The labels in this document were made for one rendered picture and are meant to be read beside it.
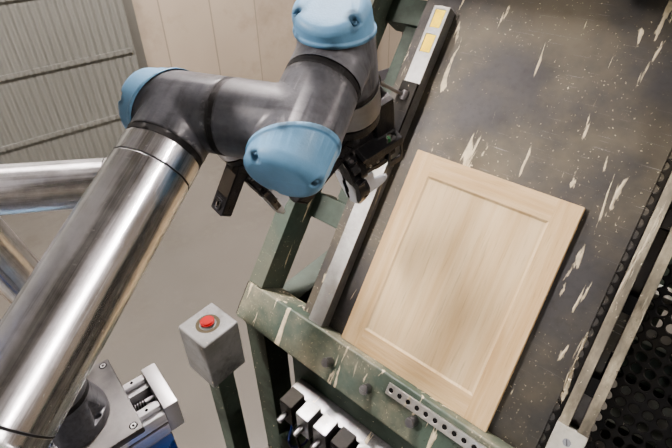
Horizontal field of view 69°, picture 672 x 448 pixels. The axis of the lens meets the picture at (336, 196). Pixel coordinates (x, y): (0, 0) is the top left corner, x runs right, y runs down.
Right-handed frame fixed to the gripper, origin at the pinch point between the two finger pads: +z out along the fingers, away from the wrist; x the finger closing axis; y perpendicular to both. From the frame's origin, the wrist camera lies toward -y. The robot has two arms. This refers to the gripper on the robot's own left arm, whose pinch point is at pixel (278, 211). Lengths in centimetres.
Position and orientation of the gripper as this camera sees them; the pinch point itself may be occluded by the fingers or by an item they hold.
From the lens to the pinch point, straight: 109.2
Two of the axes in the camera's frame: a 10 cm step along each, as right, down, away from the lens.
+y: 6.9, -7.0, 1.8
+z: 3.8, 5.6, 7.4
